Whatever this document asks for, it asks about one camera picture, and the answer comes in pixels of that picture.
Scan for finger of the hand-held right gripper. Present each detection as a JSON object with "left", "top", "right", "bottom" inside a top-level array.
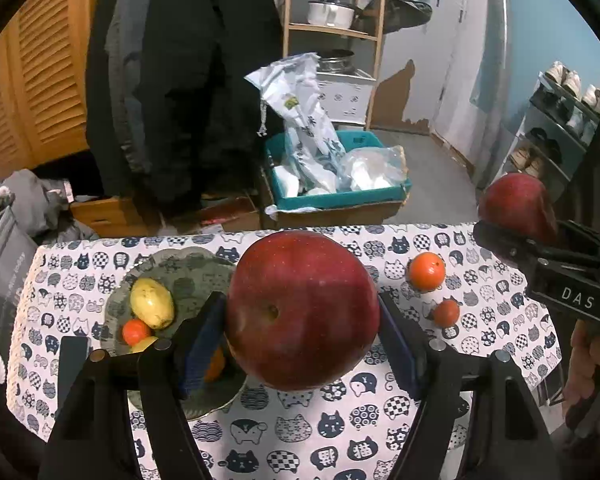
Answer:
[{"left": 472, "top": 219, "right": 572, "bottom": 270}]

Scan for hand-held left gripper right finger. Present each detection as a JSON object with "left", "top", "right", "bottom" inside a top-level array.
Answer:
[{"left": 377, "top": 291, "right": 561, "bottom": 480}]

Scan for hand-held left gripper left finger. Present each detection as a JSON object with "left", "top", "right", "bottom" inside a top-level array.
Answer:
[{"left": 37, "top": 291, "right": 228, "bottom": 480}]

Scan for large orange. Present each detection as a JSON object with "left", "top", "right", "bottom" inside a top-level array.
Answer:
[{"left": 202, "top": 344, "right": 227, "bottom": 384}]

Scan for red apple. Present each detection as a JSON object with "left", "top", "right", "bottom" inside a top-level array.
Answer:
[
  {"left": 225, "top": 230, "right": 382, "bottom": 392},
  {"left": 477, "top": 172, "right": 559, "bottom": 247}
]

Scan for green glass plate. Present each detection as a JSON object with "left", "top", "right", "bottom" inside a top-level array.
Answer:
[{"left": 99, "top": 248, "right": 251, "bottom": 422}]

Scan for person's right hand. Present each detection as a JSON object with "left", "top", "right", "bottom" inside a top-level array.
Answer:
[{"left": 564, "top": 320, "right": 600, "bottom": 411}]

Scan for small tangerine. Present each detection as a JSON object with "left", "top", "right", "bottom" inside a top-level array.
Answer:
[
  {"left": 432, "top": 298, "right": 461, "bottom": 327},
  {"left": 122, "top": 318, "right": 154, "bottom": 347}
]

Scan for brown shoes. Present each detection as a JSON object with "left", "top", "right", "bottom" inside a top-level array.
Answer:
[{"left": 509, "top": 146, "right": 547, "bottom": 177}]

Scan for medium orange with stem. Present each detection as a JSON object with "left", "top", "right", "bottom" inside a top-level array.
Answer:
[{"left": 407, "top": 252, "right": 447, "bottom": 293}]

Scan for grey shoe rack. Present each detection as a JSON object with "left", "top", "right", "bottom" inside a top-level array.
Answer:
[{"left": 499, "top": 71, "right": 600, "bottom": 203}]

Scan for cat printed tablecloth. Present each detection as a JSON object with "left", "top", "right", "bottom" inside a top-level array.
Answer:
[{"left": 7, "top": 221, "right": 565, "bottom": 480}]

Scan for black rectangular device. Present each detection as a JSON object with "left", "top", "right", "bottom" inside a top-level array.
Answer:
[{"left": 58, "top": 335, "right": 92, "bottom": 401}]

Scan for flat cardboard box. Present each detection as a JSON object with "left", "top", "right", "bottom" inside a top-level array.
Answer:
[{"left": 199, "top": 194, "right": 267, "bottom": 234}]

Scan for clear plastic bag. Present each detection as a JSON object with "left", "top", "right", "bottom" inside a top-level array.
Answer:
[{"left": 336, "top": 145, "right": 412, "bottom": 193}]

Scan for cardboard box with teal lining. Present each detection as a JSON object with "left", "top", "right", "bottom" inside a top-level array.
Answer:
[{"left": 259, "top": 129, "right": 414, "bottom": 232}]

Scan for wooden drawer box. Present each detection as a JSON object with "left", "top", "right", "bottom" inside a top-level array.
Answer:
[{"left": 69, "top": 195, "right": 157, "bottom": 239}]

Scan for white shoes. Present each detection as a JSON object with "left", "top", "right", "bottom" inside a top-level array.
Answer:
[{"left": 544, "top": 61, "right": 600, "bottom": 115}]

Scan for white door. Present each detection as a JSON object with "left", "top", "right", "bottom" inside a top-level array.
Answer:
[{"left": 431, "top": 0, "right": 510, "bottom": 162}]

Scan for grey printed bag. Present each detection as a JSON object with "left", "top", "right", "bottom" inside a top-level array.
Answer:
[{"left": 0, "top": 209, "right": 42, "bottom": 313}]

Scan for grey clothing pile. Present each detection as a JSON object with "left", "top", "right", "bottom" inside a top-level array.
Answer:
[{"left": 0, "top": 169, "right": 102, "bottom": 247}]

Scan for white patterned box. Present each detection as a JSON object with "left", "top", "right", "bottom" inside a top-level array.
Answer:
[{"left": 316, "top": 69, "right": 377, "bottom": 127}]

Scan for white printed plastic bag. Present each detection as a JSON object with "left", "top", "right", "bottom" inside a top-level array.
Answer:
[{"left": 244, "top": 52, "right": 350, "bottom": 197}]

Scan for wooden shelf rack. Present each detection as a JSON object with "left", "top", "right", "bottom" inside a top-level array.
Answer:
[{"left": 279, "top": 0, "right": 390, "bottom": 129}]

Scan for metal pot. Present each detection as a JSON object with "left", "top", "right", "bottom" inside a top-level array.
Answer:
[{"left": 319, "top": 49, "right": 357, "bottom": 76}]

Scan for dark hanging coats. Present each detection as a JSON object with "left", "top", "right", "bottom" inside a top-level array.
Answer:
[{"left": 84, "top": 0, "right": 287, "bottom": 212}]

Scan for white enamel pot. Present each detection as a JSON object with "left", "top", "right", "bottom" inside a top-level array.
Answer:
[{"left": 307, "top": 0, "right": 359, "bottom": 29}]

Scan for wooden louvred cabinet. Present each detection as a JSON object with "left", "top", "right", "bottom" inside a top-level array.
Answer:
[{"left": 0, "top": 0, "right": 112, "bottom": 182}]

